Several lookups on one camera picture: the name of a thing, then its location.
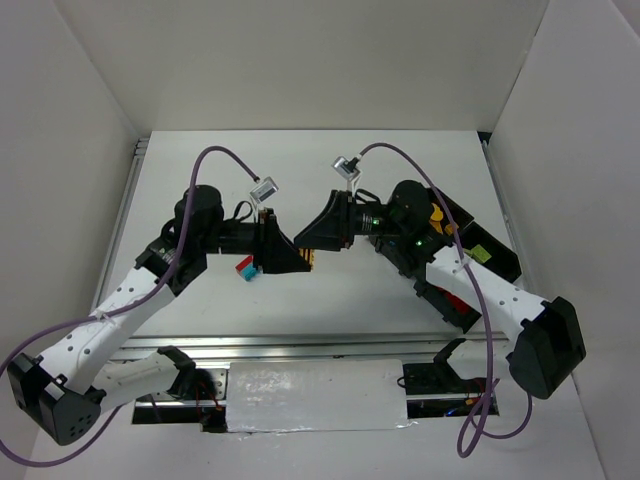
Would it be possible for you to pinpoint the red arch lego brick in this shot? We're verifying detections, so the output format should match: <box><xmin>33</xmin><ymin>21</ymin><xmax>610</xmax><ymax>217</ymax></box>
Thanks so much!
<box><xmin>441</xmin><ymin>289</ymin><xmax>471</xmax><ymax>315</ymax></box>

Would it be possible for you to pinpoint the orange 2x4 brick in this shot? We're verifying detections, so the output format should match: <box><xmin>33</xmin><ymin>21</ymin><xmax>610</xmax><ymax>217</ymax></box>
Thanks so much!
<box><xmin>299</xmin><ymin>248</ymin><xmax>315</xmax><ymax>270</ymax></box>

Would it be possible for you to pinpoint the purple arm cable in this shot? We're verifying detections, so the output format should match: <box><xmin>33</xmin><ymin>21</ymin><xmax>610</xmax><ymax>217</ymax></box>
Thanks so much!
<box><xmin>0</xmin><ymin>145</ymin><xmax>261</xmax><ymax>468</ymax></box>
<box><xmin>355</xmin><ymin>142</ymin><xmax>533</xmax><ymax>459</ymax></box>

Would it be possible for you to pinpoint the teal brick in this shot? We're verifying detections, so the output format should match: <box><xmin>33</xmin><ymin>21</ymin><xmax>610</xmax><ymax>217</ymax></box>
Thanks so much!
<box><xmin>238</xmin><ymin>264</ymin><xmax>259</xmax><ymax>282</ymax></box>

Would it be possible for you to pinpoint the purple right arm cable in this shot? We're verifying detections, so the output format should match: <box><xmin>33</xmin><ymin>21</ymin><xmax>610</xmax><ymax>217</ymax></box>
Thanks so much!
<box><xmin>355</xmin><ymin>142</ymin><xmax>533</xmax><ymax>459</ymax></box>

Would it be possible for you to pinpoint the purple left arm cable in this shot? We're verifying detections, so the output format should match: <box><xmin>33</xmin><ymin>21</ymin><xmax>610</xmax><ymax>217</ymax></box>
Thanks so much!
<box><xmin>0</xmin><ymin>145</ymin><xmax>261</xmax><ymax>468</ymax></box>

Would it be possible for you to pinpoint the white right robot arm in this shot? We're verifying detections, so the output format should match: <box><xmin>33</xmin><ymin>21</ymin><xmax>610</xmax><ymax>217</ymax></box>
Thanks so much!
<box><xmin>294</xmin><ymin>180</ymin><xmax>586</xmax><ymax>399</ymax></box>

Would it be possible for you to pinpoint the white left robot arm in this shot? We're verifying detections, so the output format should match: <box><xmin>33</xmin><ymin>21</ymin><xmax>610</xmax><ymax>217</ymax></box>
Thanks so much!
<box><xmin>7</xmin><ymin>185</ymin><xmax>312</xmax><ymax>446</ymax></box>

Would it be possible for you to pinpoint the red rectangular lego brick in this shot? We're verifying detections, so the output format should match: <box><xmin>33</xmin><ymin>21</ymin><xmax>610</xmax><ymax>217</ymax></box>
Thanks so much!
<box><xmin>235</xmin><ymin>255</ymin><xmax>254</xmax><ymax>273</ymax></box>

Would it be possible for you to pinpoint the black four-compartment tray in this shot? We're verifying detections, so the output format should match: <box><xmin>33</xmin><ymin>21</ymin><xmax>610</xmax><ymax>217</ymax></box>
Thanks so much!
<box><xmin>379</xmin><ymin>186</ymin><xmax>522</xmax><ymax>335</ymax></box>

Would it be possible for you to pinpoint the aluminium table edge rail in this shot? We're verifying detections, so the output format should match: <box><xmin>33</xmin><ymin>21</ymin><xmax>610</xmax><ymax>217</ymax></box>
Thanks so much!
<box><xmin>112</xmin><ymin>333</ymin><xmax>458</xmax><ymax>363</ymax></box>

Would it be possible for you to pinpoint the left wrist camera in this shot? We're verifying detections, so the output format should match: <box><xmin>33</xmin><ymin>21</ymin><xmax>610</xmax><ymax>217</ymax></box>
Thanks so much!
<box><xmin>249</xmin><ymin>177</ymin><xmax>279</xmax><ymax>205</ymax></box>

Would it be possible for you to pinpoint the silver foil covered plate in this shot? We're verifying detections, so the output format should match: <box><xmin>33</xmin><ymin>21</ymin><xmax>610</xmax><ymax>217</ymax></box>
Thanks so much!
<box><xmin>226</xmin><ymin>359</ymin><xmax>409</xmax><ymax>433</ymax></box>

